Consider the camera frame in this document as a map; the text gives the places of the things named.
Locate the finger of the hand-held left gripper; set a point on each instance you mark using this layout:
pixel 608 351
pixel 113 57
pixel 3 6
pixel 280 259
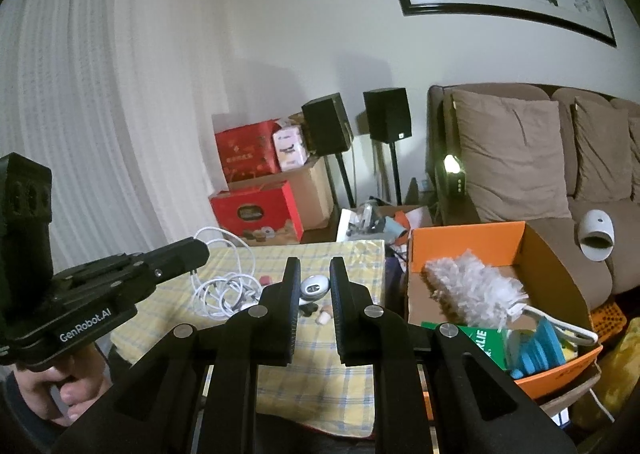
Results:
pixel 180 256

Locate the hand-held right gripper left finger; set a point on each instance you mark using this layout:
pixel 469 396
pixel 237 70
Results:
pixel 290 314

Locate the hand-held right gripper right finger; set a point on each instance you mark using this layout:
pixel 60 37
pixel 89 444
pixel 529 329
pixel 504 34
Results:
pixel 342 314

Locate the white feather duster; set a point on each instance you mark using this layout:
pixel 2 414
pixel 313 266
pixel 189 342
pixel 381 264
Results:
pixel 470 284

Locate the green yellow toothpaste box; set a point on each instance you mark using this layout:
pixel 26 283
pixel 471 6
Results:
pixel 480 339

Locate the orange-lined cardboard box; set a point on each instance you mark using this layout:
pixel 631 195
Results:
pixel 465 239

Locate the blue collapsible funnel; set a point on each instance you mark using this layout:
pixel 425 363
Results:
pixel 537 351

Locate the person's left hand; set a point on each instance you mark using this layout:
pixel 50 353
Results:
pixel 75 394

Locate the white oval case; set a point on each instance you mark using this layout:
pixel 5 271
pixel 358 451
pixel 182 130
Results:
pixel 315 285

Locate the yellow checked tablecloth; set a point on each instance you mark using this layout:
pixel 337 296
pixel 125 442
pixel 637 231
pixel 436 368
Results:
pixel 325 384

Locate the red gift box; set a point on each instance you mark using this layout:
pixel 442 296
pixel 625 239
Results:
pixel 247 151

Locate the black speaker stand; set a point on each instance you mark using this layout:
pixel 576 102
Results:
pixel 346 181
pixel 395 173

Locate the white curtain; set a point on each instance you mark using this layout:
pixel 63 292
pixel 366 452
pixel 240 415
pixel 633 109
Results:
pixel 100 108

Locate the white tissue pack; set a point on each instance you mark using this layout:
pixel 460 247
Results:
pixel 290 148

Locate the black lantern lamp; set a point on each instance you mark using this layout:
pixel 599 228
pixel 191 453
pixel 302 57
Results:
pixel 454 181

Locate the black bookshelf speaker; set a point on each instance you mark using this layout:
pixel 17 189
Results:
pixel 327 123
pixel 387 113

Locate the brown sofa cushion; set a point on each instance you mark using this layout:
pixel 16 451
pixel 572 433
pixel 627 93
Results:
pixel 602 148
pixel 635 158
pixel 510 153

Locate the brown sofa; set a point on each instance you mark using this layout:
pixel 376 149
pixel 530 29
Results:
pixel 590 244

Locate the white dome nail lamp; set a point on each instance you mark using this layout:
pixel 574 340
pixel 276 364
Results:
pixel 597 229

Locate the yellow plastic bag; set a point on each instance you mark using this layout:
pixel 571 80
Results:
pixel 620 379

